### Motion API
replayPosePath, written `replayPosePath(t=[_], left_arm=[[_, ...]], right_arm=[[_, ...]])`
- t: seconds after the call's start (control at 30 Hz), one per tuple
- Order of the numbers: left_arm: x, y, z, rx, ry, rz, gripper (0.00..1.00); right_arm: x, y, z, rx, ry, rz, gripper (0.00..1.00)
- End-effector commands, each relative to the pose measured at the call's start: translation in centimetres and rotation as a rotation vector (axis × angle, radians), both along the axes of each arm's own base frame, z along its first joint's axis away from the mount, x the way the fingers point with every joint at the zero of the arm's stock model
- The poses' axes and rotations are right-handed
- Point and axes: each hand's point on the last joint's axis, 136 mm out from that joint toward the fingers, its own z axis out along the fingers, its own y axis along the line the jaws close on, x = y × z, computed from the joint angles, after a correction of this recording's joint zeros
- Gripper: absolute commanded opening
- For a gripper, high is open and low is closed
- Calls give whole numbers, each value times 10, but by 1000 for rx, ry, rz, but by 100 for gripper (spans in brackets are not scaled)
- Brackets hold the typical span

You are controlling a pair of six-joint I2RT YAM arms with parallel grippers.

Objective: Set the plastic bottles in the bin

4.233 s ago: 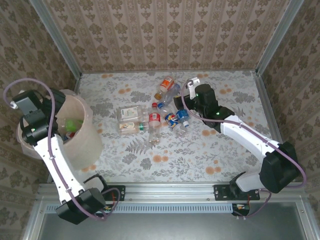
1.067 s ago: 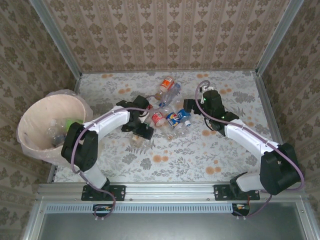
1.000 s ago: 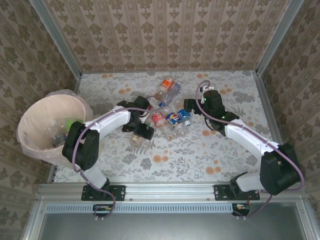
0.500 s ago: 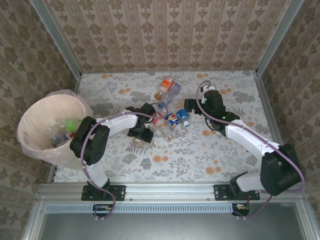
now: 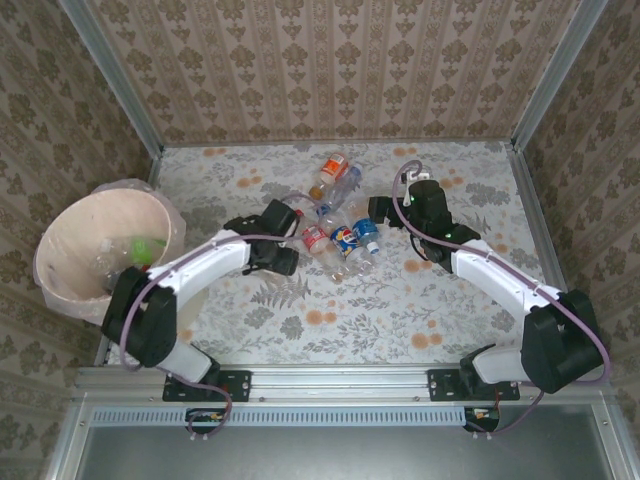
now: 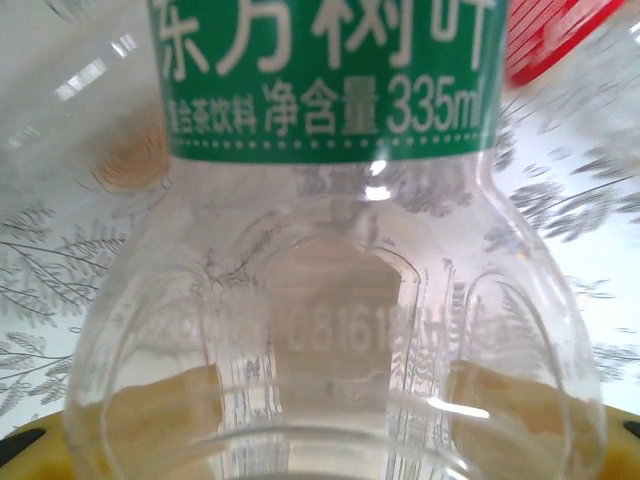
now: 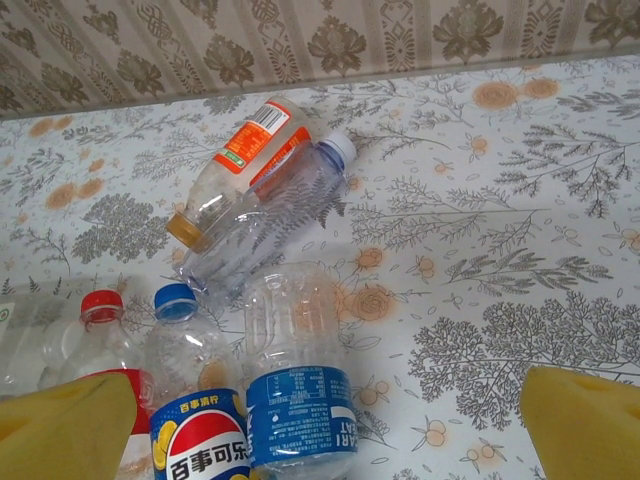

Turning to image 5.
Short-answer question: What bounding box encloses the wire connector bundle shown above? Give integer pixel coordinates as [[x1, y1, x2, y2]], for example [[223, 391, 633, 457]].
[[463, 405, 502, 435], [185, 408, 227, 437]]

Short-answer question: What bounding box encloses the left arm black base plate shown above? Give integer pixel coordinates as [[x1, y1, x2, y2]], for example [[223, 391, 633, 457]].
[[162, 368, 252, 404]]

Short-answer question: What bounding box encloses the pink waste bin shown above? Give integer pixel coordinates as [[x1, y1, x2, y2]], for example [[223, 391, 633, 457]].
[[32, 177, 189, 326]]

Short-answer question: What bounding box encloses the grey slotted cable duct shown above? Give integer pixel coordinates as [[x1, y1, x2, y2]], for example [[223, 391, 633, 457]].
[[92, 405, 469, 427]]

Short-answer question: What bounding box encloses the clear plastic bottle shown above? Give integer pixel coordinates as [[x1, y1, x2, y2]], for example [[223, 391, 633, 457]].
[[317, 192, 374, 231]]

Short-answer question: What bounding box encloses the orange label bottle brown cap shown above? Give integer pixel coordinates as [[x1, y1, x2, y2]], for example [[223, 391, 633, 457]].
[[308, 152, 350, 200]]

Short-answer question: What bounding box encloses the red label bottle red cap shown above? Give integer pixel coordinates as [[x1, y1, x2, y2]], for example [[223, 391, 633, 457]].
[[294, 209, 354, 284]]

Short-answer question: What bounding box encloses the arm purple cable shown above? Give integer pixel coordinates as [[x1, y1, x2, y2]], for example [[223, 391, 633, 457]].
[[119, 194, 324, 441], [392, 159, 614, 439]]

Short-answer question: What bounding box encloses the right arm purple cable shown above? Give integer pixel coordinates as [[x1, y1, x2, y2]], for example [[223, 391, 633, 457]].
[[392, 159, 614, 439]]

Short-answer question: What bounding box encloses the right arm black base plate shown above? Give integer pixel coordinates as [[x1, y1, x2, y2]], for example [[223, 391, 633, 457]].
[[427, 368, 521, 403]]

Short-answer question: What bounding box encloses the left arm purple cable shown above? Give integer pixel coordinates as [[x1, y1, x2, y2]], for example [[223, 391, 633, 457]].
[[119, 194, 324, 441]]

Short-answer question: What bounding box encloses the clear water bottle pale label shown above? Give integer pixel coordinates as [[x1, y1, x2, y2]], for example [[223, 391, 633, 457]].
[[319, 162, 365, 211]]

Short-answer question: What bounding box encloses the grey metal panel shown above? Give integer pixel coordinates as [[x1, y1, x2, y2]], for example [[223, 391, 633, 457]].
[[42, 399, 640, 480]]

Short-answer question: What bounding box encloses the long aluminium mounting rail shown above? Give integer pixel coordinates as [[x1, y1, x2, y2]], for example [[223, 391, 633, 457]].
[[73, 363, 614, 405]]

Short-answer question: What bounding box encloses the pepsi bottle blue cap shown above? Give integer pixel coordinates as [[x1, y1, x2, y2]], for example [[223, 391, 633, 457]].
[[314, 202, 377, 276]]

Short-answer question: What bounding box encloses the aluminium frame post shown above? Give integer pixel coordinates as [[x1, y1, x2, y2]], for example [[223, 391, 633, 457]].
[[509, 0, 614, 154], [57, 0, 165, 157]]

